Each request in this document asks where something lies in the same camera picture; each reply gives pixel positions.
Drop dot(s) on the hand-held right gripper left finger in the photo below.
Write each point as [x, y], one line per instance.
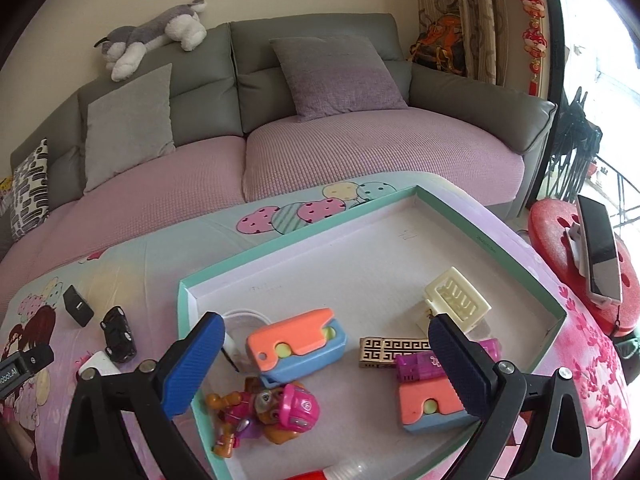
[192, 360]

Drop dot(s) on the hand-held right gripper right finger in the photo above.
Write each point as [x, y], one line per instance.
[457, 360]

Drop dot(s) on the purple translucent lighter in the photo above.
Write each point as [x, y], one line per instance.
[415, 367]

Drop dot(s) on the orange blue plastic toy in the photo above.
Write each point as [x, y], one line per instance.
[295, 342]
[430, 405]

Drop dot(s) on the gold patterned lighter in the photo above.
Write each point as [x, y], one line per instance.
[390, 352]

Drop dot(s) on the black toy car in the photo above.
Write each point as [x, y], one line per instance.
[119, 335]

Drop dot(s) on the white charger plug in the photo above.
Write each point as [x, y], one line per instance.
[100, 364]

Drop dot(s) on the black charger cube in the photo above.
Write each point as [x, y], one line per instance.
[77, 305]

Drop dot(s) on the pink pup toy figure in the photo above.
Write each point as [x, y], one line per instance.
[285, 410]

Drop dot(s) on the white tray with teal rim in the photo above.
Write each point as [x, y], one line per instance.
[360, 260]

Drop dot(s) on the red glue bottle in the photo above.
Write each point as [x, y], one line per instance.
[310, 475]

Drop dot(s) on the cream plastic basket toy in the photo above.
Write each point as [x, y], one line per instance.
[457, 300]

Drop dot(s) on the white smartwatch with black face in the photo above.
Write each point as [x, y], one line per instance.
[247, 317]

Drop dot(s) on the red plastic stool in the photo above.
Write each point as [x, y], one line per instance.
[550, 240]

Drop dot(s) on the white phone stand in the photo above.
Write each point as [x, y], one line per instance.
[575, 245]

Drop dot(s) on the dark green seat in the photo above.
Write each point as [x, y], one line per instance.
[627, 355]

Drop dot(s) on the black white patterned cushion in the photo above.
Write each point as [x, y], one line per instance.
[30, 190]

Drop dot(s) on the yellow printed paper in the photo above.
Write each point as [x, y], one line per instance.
[5, 187]

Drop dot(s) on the smartphone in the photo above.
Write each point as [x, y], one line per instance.
[600, 245]

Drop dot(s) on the pink sofa seat cover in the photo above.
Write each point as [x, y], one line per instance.
[350, 150]

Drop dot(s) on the black drying rack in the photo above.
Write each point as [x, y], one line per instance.
[575, 150]

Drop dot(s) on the plain grey cushion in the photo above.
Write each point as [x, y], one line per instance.
[127, 125]

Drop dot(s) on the grey sofa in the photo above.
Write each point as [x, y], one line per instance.
[250, 60]

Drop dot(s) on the grey purple cushion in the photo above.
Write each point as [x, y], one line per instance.
[335, 75]

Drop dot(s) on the orange black backpack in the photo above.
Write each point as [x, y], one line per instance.
[442, 45]

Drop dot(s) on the grey white plush dog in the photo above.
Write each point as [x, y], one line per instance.
[150, 35]

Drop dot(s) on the red hanging knot ornament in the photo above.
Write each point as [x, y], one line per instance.
[532, 35]

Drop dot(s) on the beige patterned curtain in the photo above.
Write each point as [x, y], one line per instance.
[465, 10]

